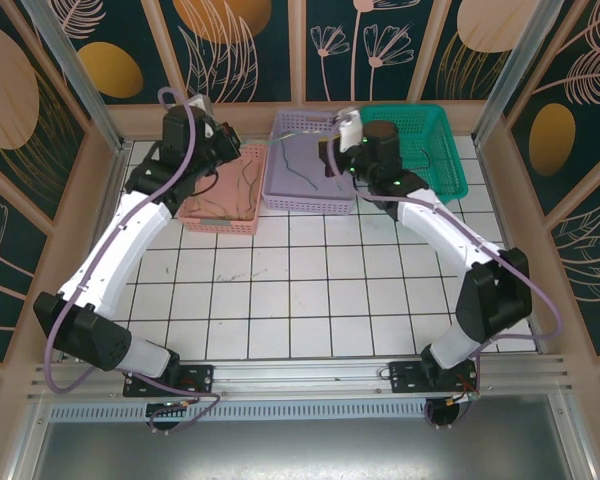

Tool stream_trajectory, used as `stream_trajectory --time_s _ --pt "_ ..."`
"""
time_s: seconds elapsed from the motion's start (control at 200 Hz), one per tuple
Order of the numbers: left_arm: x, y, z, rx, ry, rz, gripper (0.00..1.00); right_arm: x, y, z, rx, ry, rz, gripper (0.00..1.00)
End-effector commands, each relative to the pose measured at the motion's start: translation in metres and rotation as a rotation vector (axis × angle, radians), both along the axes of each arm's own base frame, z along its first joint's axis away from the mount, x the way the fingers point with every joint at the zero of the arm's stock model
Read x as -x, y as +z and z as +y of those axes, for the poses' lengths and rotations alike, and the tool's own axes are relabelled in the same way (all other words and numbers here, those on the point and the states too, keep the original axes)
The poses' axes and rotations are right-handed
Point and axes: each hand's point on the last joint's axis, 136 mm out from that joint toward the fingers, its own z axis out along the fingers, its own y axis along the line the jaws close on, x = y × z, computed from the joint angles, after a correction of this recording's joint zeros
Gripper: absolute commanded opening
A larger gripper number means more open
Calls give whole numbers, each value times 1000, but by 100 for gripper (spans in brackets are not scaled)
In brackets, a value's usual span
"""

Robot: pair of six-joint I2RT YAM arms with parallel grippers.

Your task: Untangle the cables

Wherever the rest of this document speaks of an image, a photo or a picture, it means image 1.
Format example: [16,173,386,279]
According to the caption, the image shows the dark green cable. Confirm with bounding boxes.
[281,141,320,192]

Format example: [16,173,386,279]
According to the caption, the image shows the red cable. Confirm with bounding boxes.
[192,192,241,222]
[247,157,260,214]

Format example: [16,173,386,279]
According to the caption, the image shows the pink perforated plastic basket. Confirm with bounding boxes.
[177,143,267,236]

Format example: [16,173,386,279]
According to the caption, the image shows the lilac perforated plastic basket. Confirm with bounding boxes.
[263,110,360,216]

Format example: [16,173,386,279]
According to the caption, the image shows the teal mesh plastic basket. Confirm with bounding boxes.
[358,104,470,206]

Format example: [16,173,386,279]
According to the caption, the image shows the grey metal sheet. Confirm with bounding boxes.
[27,394,594,480]

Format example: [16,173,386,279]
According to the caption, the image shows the aluminium frame post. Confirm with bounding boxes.
[19,0,133,154]
[471,0,550,147]

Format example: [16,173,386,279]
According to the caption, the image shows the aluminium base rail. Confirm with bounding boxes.
[29,357,574,401]

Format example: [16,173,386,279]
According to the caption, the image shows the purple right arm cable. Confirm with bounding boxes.
[328,144,565,432]

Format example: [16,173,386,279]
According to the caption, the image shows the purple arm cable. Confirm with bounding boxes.
[46,87,222,435]
[328,144,565,432]

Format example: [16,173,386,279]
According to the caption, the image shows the grey slotted cable duct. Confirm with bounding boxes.
[49,402,464,422]

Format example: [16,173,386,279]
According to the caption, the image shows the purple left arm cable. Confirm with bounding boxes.
[46,87,222,435]

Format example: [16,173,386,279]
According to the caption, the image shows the red yellow connector wires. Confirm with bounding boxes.
[444,379,481,407]

